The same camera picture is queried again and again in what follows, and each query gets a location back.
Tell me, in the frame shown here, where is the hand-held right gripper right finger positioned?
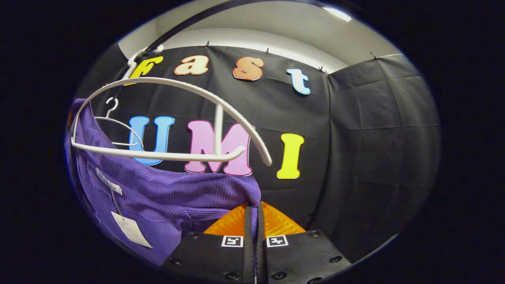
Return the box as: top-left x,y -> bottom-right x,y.
256,201 -> 352,284

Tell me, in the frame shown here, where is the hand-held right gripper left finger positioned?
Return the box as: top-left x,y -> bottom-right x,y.
160,202 -> 255,284

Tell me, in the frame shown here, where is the purple ribbed shirt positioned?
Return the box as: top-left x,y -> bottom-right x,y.
65,98 -> 262,267

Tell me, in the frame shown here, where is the large white plastic hanger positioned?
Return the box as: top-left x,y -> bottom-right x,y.
70,45 -> 273,167

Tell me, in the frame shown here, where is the small white plastic hanger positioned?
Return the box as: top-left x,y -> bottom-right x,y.
94,97 -> 144,149

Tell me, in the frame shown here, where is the black metal clothes rack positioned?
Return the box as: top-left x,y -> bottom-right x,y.
118,0 -> 324,79

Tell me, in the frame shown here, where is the black backdrop cloth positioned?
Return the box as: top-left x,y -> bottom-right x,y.
65,41 -> 440,263

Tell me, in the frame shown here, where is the long ceiling light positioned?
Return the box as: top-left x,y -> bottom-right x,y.
322,6 -> 352,22

